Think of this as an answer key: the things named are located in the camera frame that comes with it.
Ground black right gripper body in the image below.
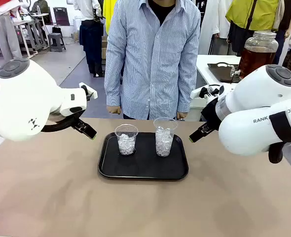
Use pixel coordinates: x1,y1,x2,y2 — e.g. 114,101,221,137
201,97,222,130

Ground tall clear plastic cup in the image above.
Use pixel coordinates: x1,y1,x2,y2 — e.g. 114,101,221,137
153,117,179,158

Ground short clear iced cup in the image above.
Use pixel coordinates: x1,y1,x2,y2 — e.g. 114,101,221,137
114,124,139,156

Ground striped-sleeved right forearm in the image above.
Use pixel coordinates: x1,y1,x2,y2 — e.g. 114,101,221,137
105,71,123,107

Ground striped-sleeved left forearm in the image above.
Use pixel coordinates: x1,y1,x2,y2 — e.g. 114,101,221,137
176,74,198,114

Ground glass drink dispenser jar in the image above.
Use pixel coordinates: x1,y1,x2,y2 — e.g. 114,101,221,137
230,31,279,80

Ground person's right hand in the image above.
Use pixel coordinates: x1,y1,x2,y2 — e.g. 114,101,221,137
107,105,123,115

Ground black serving tray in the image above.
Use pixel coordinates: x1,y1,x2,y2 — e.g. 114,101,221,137
97,132,189,180

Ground person in striped shirt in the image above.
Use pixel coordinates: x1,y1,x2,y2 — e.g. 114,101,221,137
104,0,202,121

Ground small cardboard box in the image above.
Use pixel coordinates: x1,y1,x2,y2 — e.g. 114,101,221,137
101,35,109,60

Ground white coat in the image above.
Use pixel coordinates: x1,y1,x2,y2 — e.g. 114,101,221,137
198,0,234,55

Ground mannequin in white shirt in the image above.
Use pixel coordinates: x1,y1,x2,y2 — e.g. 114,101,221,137
73,0,106,78

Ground grey plastic stool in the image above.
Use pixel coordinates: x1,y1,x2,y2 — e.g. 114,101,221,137
47,32,67,53

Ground mannequin in lime jacket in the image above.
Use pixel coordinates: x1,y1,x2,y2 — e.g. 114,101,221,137
225,0,282,57

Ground metal workbench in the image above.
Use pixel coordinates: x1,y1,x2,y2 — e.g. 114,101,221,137
12,13,50,59

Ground dark framed board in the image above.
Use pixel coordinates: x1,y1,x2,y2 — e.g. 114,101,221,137
52,7,71,27

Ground yellow garment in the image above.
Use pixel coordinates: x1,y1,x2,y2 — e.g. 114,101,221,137
103,0,116,36

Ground mannequin dark vest blue jeans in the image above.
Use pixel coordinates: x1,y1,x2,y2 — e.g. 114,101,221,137
271,0,291,65

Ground mannequin red cape grey trousers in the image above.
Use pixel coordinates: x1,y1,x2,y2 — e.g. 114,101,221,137
0,0,23,63

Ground seated person in dark top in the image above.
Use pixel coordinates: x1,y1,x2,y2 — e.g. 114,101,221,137
31,0,50,15

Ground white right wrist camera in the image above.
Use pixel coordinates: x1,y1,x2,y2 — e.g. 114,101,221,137
190,84,225,100

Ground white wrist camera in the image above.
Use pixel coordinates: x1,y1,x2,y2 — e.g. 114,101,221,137
78,82,98,101
190,84,225,100

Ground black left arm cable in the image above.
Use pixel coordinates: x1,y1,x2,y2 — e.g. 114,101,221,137
0,80,87,133

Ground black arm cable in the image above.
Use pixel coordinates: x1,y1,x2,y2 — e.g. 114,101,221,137
268,111,291,164
0,80,87,133

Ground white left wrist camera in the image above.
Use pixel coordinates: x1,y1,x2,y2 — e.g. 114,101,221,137
78,82,98,101

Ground dark tray with handles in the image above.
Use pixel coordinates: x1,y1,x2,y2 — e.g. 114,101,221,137
207,62,242,83

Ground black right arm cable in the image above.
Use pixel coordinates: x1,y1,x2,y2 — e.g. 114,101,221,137
268,111,291,164

